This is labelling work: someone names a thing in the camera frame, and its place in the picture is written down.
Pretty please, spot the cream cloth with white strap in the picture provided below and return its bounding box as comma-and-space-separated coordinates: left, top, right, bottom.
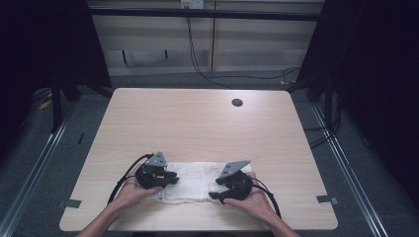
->
144, 160, 254, 205

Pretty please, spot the person's left hand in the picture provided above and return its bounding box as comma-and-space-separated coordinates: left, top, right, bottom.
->
111, 163, 165, 211

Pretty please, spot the aluminium floor rail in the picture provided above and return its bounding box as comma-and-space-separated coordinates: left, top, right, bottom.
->
0, 98, 79, 237
310, 103, 390, 237

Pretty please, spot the black metal stand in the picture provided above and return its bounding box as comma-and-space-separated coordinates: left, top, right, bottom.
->
50, 74, 64, 134

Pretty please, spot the grey tape strip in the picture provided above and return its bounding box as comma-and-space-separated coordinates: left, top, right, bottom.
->
56, 198, 83, 209
316, 195, 340, 205

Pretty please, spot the black floor cable bundle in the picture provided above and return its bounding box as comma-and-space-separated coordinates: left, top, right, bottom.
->
302, 92, 342, 150

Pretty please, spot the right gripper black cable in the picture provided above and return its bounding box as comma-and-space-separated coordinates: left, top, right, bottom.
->
250, 177, 283, 219

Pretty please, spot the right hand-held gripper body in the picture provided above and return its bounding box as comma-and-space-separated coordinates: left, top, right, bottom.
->
214, 159, 255, 202

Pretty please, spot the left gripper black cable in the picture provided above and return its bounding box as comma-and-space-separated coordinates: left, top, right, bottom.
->
107, 152, 155, 205

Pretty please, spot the black curtain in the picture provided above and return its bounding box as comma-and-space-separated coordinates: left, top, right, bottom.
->
286, 0, 419, 201
0, 0, 113, 159

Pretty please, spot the white wall socket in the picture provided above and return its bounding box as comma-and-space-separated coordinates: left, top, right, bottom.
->
180, 0, 206, 10

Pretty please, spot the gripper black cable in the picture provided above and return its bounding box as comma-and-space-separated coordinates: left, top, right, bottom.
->
250, 177, 283, 219
107, 152, 155, 205

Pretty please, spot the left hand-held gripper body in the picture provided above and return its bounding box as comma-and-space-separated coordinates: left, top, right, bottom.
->
134, 150, 173, 191

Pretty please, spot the yellow floor tape piece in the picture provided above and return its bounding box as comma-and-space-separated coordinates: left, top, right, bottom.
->
38, 98, 53, 112

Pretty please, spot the person's right hand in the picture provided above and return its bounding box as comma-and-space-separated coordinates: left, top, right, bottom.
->
222, 171, 275, 222

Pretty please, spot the black horizontal frame bar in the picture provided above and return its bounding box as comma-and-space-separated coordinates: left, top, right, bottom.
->
88, 7, 322, 23

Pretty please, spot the black hanging power cable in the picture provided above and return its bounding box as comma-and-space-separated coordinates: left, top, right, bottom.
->
186, 16, 235, 91
187, 16, 301, 82

